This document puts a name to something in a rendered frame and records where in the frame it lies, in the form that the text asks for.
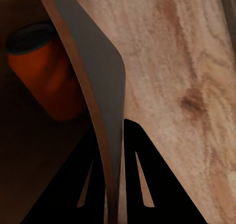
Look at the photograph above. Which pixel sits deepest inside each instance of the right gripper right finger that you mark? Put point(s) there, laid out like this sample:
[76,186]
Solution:
[171,201]

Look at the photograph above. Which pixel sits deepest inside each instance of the can of soda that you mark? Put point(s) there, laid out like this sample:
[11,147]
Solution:
[39,59]

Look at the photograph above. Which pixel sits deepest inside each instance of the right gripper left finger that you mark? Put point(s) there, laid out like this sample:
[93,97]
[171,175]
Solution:
[58,202]

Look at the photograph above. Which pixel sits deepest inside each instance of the trash can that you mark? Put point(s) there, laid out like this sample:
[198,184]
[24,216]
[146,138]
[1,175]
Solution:
[33,146]

